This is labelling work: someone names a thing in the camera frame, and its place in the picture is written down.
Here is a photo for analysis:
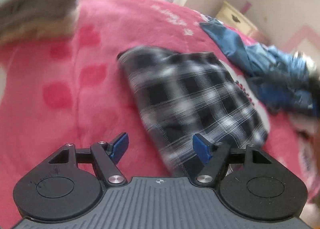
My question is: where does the black white plaid shirt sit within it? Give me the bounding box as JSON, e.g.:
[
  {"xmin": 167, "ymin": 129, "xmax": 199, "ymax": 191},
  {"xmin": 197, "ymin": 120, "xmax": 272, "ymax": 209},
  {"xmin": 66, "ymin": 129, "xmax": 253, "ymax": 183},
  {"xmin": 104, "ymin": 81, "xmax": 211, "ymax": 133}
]
[{"xmin": 118, "ymin": 46, "xmax": 268, "ymax": 178}]

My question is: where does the pink floral bed blanket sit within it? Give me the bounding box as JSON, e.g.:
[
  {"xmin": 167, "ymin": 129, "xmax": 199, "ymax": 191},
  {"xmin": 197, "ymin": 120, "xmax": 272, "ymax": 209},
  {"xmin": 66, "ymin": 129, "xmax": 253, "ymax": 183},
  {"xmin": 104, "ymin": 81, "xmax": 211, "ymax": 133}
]
[{"xmin": 0, "ymin": 0, "xmax": 320, "ymax": 227}]

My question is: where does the blue denim garment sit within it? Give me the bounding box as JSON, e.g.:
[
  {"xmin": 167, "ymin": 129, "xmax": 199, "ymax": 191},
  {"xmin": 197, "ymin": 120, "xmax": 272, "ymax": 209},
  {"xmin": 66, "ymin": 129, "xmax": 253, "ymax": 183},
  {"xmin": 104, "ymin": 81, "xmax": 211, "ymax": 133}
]
[{"xmin": 200, "ymin": 19, "xmax": 319, "ymax": 117}]

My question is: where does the folded beige garment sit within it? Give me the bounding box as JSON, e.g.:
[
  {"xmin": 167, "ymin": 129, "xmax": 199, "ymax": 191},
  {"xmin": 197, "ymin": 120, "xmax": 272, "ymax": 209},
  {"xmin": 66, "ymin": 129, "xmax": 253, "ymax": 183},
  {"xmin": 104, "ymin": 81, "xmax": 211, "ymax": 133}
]
[{"xmin": 1, "ymin": 10, "xmax": 79, "ymax": 45}]

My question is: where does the cream bedside cabinet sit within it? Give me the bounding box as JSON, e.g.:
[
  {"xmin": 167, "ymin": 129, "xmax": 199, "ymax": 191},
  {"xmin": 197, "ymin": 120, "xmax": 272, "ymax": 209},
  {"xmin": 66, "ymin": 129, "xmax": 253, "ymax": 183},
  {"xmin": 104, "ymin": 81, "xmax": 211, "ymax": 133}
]
[{"xmin": 215, "ymin": 1, "xmax": 258, "ymax": 36}]

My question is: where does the pink cup on cabinet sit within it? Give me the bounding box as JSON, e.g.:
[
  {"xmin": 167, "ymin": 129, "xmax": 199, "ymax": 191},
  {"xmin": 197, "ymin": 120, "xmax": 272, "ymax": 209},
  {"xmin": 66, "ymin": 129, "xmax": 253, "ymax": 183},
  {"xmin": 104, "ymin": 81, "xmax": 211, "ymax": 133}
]
[{"xmin": 240, "ymin": 1, "xmax": 252, "ymax": 15}]

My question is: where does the folded grey garment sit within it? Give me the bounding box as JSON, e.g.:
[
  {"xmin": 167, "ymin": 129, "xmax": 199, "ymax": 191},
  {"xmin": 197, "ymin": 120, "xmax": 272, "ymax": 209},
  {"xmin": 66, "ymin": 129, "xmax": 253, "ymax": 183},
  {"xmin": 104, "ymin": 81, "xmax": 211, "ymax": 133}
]
[{"xmin": 0, "ymin": 0, "xmax": 82, "ymax": 35}]

